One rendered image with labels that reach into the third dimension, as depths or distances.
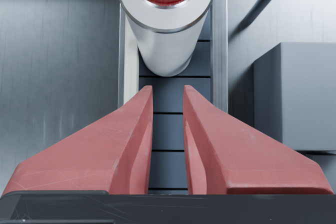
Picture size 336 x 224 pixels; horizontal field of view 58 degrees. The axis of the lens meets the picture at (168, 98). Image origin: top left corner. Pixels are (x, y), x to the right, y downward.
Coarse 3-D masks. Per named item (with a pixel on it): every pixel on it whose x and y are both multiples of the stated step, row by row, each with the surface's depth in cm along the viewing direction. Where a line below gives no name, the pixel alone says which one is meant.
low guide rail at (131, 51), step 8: (128, 24) 28; (128, 32) 28; (128, 40) 28; (128, 48) 28; (136, 48) 28; (128, 56) 28; (136, 56) 28; (128, 64) 28; (136, 64) 28; (128, 72) 28; (136, 72) 28; (128, 80) 28; (136, 80) 28; (128, 88) 28; (136, 88) 28; (128, 96) 28
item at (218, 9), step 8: (216, 0) 24; (224, 0) 24; (216, 8) 24; (224, 8) 24; (216, 16) 24; (224, 16) 24; (216, 24) 24; (224, 24) 24; (216, 32) 24; (224, 32) 24; (216, 40) 24; (224, 40) 24; (216, 48) 24; (224, 48) 24; (216, 56) 23; (224, 56) 23; (216, 64) 23; (224, 64) 23; (216, 72) 23; (224, 72) 23; (216, 80) 23; (224, 80) 23; (216, 88) 23; (224, 88) 23; (216, 96) 23; (224, 96) 23; (216, 104) 23; (224, 104) 23
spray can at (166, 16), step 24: (120, 0) 16; (144, 0) 15; (168, 0) 14; (192, 0) 15; (144, 24) 16; (168, 24) 15; (192, 24) 16; (144, 48) 21; (168, 48) 19; (192, 48) 23; (168, 72) 29
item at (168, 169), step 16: (208, 16) 32; (208, 32) 32; (208, 48) 32; (144, 64) 32; (192, 64) 32; (208, 64) 32; (144, 80) 32; (160, 80) 32; (176, 80) 32; (192, 80) 32; (208, 80) 32; (160, 96) 31; (176, 96) 31; (208, 96) 31; (160, 112) 32; (176, 112) 32; (160, 128) 31; (176, 128) 31; (160, 144) 31; (176, 144) 31; (160, 160) 31; (176, 160) 31; (160, 176) 31; (176, 176) 31; (160, 192) 31; (176, 192) 31
